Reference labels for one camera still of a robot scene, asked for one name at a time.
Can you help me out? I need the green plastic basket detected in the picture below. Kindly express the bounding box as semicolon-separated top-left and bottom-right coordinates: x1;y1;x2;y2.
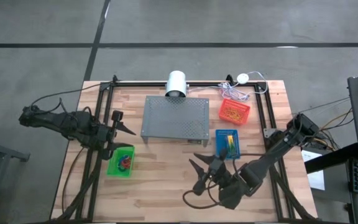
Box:
106;146;135;179

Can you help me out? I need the white paper sheet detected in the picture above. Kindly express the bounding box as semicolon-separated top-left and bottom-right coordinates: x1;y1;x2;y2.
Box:
301;149;326;191

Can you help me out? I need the brown cable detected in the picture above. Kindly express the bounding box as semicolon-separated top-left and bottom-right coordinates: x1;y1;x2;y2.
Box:
61;146;85;215

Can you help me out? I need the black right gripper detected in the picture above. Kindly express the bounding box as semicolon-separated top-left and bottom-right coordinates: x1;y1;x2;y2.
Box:
188;148;234;197

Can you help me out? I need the yellow and black cable bunch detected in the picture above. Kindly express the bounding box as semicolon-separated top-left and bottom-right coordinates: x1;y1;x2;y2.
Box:
300;96;354;151

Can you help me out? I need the blue plastic basket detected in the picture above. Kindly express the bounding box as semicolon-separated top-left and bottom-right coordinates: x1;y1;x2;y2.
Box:
215;129;241;160

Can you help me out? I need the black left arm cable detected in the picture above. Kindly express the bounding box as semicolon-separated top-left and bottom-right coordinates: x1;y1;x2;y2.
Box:
29;81;114;114

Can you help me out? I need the grey perforated metal shelf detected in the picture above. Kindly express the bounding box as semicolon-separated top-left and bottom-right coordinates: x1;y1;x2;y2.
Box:
140;95;211;147

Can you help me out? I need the black aluminium table frame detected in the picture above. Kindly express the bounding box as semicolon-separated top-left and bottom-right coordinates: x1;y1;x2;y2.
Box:
50;74;319;223

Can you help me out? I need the white cable bundle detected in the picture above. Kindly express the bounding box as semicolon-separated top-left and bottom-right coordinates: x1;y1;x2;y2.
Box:
187;70;269;103

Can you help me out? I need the black desk board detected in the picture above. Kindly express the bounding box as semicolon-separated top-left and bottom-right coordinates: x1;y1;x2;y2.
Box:
305;142;358;174

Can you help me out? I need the silver frame bracket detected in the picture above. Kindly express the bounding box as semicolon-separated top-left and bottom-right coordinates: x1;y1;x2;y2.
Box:
263;127;280;139

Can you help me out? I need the red plastic basket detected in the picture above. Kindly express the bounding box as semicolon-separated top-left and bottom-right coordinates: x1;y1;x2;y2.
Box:
218;98;251;126

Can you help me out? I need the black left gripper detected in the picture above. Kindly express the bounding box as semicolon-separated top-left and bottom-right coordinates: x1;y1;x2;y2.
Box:
98;110;137;161

